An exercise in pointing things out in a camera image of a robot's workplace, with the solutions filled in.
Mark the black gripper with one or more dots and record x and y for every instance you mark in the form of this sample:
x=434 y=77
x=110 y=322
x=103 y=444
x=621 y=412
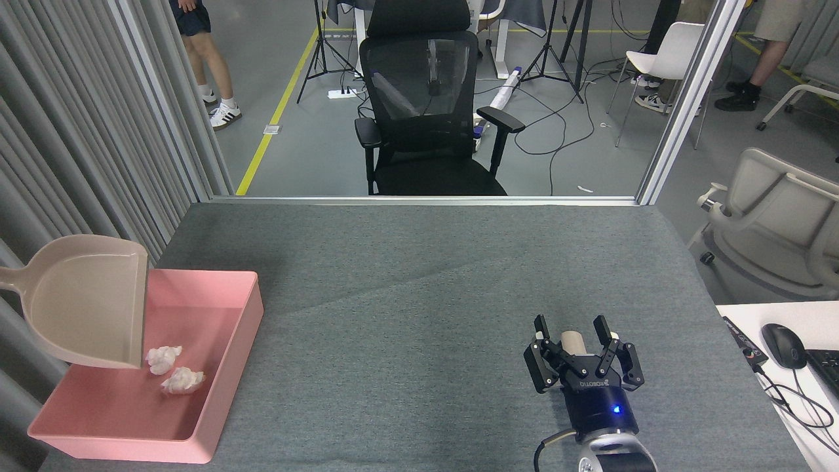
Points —
x=600 y=403

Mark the beige hand brush black bristles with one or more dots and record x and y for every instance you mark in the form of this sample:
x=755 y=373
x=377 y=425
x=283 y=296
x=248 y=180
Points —
x=573 y=342

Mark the white paper ball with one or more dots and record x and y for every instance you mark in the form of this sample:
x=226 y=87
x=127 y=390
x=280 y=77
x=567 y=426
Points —
x=164 y=359
x=183 y=380

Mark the beige plastic dustpan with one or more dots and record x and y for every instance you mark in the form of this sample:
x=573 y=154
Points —
x=78 y=295

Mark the robot arm white joint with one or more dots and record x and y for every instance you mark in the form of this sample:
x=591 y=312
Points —
x=616 y=459

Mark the pink plastic bin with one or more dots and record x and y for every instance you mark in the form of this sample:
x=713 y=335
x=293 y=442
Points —
x=216 y=367

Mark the white side desk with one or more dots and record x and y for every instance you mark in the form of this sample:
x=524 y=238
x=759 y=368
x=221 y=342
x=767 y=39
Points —
x=741 y=393

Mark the black device with red button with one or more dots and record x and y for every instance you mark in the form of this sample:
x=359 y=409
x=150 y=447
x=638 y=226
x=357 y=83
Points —
x=744 y=341

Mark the black computer mouse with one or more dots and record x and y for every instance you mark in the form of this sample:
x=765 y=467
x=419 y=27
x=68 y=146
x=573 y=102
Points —
x=783 y=346

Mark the pale grey office chair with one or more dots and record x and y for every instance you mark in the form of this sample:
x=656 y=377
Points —
x=773 y=223

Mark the black keyboard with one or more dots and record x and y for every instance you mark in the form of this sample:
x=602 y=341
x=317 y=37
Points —
x=827 y=370

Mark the black mesh office chair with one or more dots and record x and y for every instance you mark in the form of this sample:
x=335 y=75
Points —
x=432 y=170

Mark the person with white sneakers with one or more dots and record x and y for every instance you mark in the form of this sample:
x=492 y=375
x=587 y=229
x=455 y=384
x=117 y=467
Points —
x=652 y=103

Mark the white rolled tube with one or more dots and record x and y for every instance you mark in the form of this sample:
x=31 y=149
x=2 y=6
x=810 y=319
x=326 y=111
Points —
x=505 y=92

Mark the black tripod stand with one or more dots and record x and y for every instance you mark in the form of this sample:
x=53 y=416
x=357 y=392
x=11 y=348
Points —
x=321 y=39
x=549 y=39

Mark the white plastic chair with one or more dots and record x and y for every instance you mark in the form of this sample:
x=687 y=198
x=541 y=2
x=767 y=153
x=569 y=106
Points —
x=675 y=49

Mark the person with black shoes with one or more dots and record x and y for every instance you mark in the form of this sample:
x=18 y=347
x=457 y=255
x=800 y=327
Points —
x=770 y=52

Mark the white power strip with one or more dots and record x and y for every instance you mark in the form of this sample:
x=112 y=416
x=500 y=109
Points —
x=342 y=94

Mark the grey chair with white base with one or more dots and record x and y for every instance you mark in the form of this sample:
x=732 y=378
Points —
x=822 y=69

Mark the silver floor socket plate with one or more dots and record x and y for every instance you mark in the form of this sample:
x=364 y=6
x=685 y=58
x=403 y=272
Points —
x=272 y=130

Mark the walking person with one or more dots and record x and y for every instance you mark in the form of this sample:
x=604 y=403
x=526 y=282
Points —
x=216 y=65

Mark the grey pleated curtain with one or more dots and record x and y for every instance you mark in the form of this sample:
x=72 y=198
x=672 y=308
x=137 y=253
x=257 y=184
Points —
x=52 y=131

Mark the silver frame post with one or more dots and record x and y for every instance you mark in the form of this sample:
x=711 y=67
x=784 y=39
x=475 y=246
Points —
x=691 y=98
x=149 y=65

